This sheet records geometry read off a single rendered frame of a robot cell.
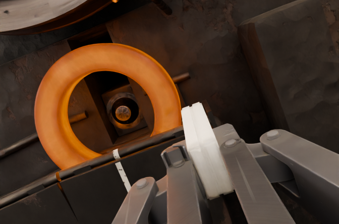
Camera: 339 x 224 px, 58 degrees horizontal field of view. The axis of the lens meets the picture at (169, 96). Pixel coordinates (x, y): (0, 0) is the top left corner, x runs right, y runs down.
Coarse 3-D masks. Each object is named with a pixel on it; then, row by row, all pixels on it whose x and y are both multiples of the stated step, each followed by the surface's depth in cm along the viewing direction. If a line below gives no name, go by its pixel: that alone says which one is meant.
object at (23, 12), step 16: (0, 0) 33; (16, 0) 33; (32, 0) 33; (48, 0) 33; (64, 0) 33; (80, 0) 33; (96, 0) 39; (0, 16) 34; (16, 16) 34; (32, 16) 34; (48, 16) 34; (64, 16) 39; (0, 32) 34
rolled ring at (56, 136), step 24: (96, 48) 36; (120, 48) 36; (48, 72) 37; (72, 72) 37; (120, 72) 37; (144, 72) 37; (48, 96) 38; (168, 96) 37; (48, 120) 38; (168, 120) 38; (48, 144) 39; (72, 144) 39
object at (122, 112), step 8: (112, 104) 48; (120, 104) 47; (128, 104) 47; (136, 104) 48; (112, 112) 48; (120, 112) 47; (128, 112) 46; (136, 112) 48; (120, 120) 47; (128, 120) 47
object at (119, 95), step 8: (128, 80) 58; (112, 88) 52; (120, 88) 48; (128, 88) 48; (104, 96) 48; (112, 96) 48; (120, 96) 48; (128, 96) 48; (112, 120) 49; (136, 120) 49; (144, 120) 49; (120, 128) 49; (128, 128) 49; (136, 128) 49; (120, 136) 50
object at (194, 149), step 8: (184, 112) 20; (192, 112) 20; (184, 120) 19; (192, 120) 18; (184, 128) 18; (192, 128) 17; (192, 136) 16; (192, 144) 15; (200, 144) 15; (192, 152) 15; (200, 152) 15; (192, 160) 15; (200, 160) 15; (200, 168) 15; (208, 168) 15; (200, 176) 15; (208, 176) 15; (208, 184) 15; (216, 184) 15; (208, 192) 15; (216, 192) 15
